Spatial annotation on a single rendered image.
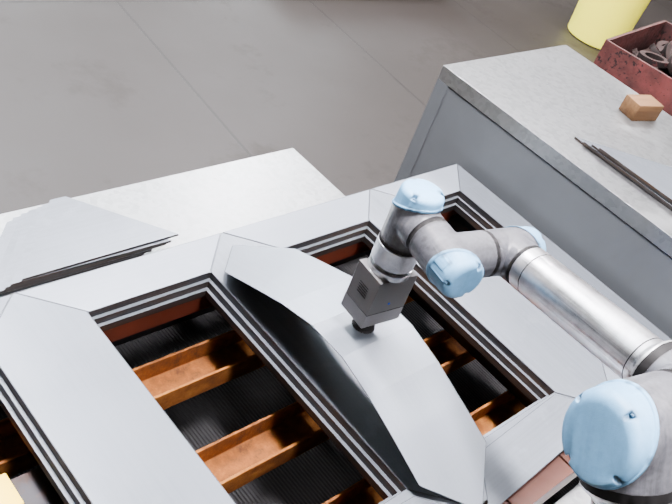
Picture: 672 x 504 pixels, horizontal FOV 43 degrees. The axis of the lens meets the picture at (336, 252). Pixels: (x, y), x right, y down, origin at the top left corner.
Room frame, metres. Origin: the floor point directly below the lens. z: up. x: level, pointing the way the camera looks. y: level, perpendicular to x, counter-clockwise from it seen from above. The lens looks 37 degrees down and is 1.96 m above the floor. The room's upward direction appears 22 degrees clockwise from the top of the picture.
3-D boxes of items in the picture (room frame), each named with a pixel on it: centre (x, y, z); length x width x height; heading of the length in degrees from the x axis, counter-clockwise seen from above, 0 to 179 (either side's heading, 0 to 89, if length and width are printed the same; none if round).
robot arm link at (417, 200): (1.15, -0.09, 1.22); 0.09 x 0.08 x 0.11; 41
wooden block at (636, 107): (2.32, -0.64, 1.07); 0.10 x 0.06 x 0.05; 130
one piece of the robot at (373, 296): (1.16, -0.09, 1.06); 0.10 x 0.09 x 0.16; 48
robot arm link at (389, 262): (1.16, -0.09, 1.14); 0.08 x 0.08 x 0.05
